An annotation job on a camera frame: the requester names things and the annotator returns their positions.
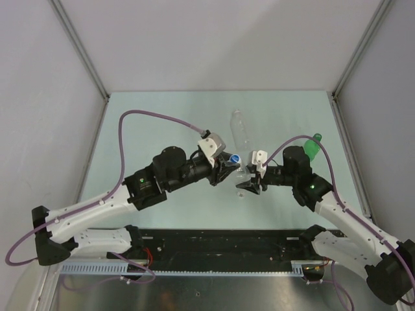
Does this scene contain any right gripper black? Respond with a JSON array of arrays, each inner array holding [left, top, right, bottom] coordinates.
[[236, 165, 297, 195]]

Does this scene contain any clear plastic bottle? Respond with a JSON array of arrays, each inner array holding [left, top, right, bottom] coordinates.
[[232, 158, 251, 186], [230, 109, 251, 152]]

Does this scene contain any green plastic bottle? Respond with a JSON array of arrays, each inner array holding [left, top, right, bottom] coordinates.
[[303, 138, 320, 161]]

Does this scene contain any green bottle cap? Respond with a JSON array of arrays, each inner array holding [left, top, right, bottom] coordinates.
[[313, 133, 322, 141]]

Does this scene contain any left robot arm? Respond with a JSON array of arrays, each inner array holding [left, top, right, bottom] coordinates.
[[32, 146, 241, 266]]

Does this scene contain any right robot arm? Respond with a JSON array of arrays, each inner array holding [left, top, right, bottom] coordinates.
[[237, 146, 414, 305]]

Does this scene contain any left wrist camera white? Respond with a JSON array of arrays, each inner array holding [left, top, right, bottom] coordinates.
[[198, 130, 226, 168]]

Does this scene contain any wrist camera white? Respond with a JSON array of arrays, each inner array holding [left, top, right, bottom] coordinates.
[[198, 130, 226, 168], [248, 150, 268, 172]]

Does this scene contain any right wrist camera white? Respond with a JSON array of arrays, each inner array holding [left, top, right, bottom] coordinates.
[[248, 150, 268, 172]]

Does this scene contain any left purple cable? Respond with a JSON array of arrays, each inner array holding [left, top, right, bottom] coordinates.
[[5, 109, 207, 286]]

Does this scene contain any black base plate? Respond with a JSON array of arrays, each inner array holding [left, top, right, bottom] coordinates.
[[122, 229, 323, 268]]

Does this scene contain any grey slotted cable duct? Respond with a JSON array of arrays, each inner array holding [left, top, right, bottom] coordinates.
[[60, 261, 303, 277]]

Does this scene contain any right aluminium corner post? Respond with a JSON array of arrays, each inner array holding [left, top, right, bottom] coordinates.
[[331, 0, 394, 98]]

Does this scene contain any aluminium corner post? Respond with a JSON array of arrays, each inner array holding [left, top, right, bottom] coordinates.
[[48, 0, 110, 102], [331, 0, 394, 98]]

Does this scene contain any left aluminium corner post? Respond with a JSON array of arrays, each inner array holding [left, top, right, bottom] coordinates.
[[48, 0, 110, 102]]

